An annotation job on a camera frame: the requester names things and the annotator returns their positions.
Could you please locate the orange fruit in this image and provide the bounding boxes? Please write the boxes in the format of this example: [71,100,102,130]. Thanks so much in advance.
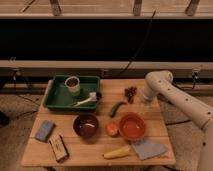
[105,121,119,137]

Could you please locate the bunch of dark grapes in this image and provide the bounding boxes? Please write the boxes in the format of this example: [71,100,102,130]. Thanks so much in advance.
[124,86,137,104]

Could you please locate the blue sponge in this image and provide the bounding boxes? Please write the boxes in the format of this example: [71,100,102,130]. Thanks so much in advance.
[35,120,55,142]

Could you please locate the orange bowl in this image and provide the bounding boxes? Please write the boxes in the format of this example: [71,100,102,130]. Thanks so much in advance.
[119,113,146,141]

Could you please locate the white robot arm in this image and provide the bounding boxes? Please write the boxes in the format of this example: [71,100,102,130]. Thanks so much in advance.
[141,70,213,171]

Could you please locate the dark brown bowl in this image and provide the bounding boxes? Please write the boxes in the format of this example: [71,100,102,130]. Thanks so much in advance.
[73,114,99,138]

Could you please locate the black cable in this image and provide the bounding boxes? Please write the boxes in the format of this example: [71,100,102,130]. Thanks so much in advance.
[117,9,157,76]

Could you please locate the white cup with brown contents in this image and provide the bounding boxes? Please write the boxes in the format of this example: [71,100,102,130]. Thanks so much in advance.
[65,76,80,96]

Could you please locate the yellow banana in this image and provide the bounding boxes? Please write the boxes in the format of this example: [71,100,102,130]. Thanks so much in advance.
[103,146,130,159]

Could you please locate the green cucumber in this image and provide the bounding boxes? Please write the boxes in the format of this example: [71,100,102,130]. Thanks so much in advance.
[109,101,127,118]

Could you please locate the green plastic tray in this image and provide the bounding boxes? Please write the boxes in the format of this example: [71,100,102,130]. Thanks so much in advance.
[43,75,100,112]

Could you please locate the grey folded cloth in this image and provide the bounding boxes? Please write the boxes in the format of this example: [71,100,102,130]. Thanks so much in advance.
[131,138,168,160]

